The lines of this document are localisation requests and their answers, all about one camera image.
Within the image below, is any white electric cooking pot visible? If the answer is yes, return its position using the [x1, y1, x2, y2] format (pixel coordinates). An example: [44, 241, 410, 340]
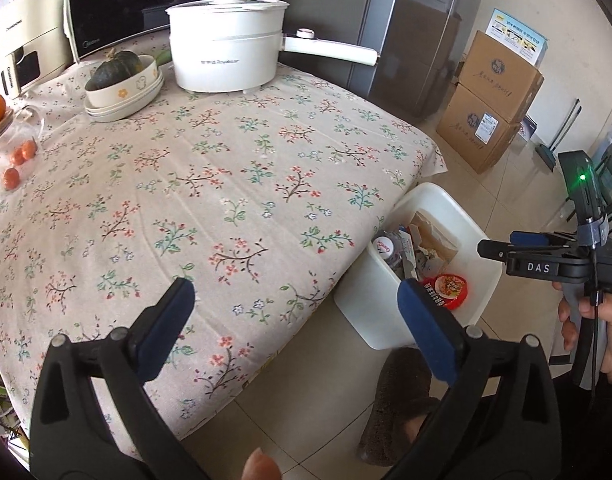
[165, 0, 377, 93]

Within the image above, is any brown paper bag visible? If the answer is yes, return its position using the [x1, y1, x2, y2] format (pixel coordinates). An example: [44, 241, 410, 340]
[410, 210, 459, 261]

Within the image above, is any white air fryer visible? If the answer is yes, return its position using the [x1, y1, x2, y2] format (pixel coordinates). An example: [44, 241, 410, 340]
[0, 0, 74, 98]

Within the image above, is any black cable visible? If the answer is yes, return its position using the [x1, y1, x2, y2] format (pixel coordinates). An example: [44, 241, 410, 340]
[588, 285, 604, 411]

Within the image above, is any long-handled broom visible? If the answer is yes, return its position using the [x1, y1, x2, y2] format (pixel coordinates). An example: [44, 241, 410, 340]
[536, 99, 583, 171]

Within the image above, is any glass jar wooden lid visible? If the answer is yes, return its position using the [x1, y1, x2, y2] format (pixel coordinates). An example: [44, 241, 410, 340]
[0, 105, 45, 191]

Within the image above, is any clear plastic bottle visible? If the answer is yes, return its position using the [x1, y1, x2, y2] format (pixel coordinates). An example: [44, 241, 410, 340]
[371, 230, 411, 281]

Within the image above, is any blue white printed carton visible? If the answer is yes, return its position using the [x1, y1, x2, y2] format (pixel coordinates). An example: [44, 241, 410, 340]
[485, 8, 550, 67]

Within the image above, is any brown fuzzy slipper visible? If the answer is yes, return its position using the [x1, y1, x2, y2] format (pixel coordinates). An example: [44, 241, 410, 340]
[358, 347, 441, 468]

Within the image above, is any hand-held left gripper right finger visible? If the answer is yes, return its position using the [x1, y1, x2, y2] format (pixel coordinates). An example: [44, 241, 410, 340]
[386, 277, 563, 480]

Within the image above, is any red instant noodle bowl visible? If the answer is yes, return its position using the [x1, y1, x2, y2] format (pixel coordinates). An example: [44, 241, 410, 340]
[418, 273, 471, 313]

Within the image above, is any person's foot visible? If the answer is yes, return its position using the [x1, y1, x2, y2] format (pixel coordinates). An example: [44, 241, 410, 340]
[403, 405, 439, 461]

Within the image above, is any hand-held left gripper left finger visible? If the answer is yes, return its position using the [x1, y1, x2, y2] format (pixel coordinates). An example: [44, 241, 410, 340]
[28, 276, 211, 480]

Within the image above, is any white flower print bowl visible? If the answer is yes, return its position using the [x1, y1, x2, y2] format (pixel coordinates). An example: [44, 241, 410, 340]
[84, 54, 159, 109]

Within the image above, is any dark green pumpkin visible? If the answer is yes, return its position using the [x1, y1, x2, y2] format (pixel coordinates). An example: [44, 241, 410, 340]
[86, 47, 145, 92]

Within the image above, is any white shallow bowl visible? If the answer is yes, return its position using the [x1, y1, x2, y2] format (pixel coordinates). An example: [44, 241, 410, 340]
[83, 72, 164, 116]
[88, 80, 165, 122]

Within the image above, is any black microwave oven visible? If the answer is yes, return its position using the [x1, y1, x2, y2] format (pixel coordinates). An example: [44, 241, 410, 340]
[63, 0, 284, 63]

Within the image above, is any floral tablecloth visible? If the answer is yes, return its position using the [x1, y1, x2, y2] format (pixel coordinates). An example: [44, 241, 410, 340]
[0, 57, 449, 466]

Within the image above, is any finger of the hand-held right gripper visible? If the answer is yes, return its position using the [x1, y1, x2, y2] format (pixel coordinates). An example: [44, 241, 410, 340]
[509, 230, 580, 247]
[477, 238, 578, 261]

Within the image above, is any grey refrigerator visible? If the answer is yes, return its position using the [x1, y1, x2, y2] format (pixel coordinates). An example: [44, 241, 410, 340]
[266, 0, 482, 121]

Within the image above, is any person's left hand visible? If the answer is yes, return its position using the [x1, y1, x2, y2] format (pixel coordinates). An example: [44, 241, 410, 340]
[242, 447, 283, 480]

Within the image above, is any white plastic bin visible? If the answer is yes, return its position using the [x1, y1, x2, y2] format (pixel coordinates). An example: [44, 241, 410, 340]
[333, 182, 504, 352]

